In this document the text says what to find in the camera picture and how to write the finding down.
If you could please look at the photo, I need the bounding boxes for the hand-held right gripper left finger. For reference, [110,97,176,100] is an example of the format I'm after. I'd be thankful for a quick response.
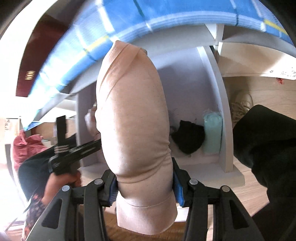
[22,170,119,241]

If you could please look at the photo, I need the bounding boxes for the mint green soft pack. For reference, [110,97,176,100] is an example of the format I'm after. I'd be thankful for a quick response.
[203,111,223,155]

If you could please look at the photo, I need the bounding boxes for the person's left hand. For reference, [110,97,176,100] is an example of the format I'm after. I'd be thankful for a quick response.
[43,170,82,204]

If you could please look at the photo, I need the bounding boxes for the reddish pink cloth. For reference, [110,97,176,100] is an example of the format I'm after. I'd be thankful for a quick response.
[13,130,47,172]

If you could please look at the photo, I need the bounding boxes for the person's dark trouser leg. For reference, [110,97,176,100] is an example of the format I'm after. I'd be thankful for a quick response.
[232,104,296,232]

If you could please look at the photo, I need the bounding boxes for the white paper sheet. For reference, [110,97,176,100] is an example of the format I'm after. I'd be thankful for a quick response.
[270,66,296,81]

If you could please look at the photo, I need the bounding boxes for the black rolled sock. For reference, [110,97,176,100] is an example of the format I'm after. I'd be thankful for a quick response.
[170,120,206,155]

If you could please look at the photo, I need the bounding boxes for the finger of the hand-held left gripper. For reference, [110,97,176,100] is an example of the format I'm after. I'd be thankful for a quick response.
[69,138,102,163]

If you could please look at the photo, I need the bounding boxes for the blue checkered blanket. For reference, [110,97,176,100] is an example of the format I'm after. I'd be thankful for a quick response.
[26,0,294,130]

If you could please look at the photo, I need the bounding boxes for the beige pink cloth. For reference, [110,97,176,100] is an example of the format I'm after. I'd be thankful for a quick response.
[95,40,178,234]

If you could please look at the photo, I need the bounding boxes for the dark red wooden furniture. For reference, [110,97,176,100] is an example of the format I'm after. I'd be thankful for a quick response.
[16,14,70,98]

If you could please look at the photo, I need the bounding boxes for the beige sneaker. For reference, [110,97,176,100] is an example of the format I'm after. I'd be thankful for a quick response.
[230,90,253,128]

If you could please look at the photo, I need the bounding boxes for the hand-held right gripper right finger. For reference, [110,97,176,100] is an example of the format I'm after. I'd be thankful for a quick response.
[171,158,265,241]

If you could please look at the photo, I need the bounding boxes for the white shelf cabinet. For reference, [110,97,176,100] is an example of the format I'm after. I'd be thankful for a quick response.
[65,23,245,188]

